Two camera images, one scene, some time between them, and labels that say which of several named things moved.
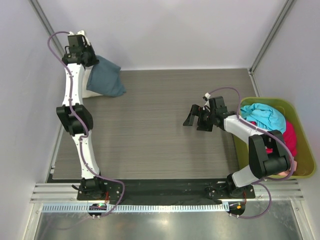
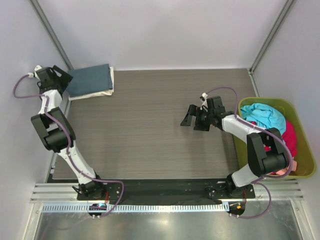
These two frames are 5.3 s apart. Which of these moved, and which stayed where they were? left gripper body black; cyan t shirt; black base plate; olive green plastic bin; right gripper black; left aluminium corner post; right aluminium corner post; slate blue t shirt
Moved: left gripper body black; slate blue t shirt
Stayed: right aluminium corner post; right gripper black; olive green plastic bin; left aluminium corner post; cyan t shirt; black base plate
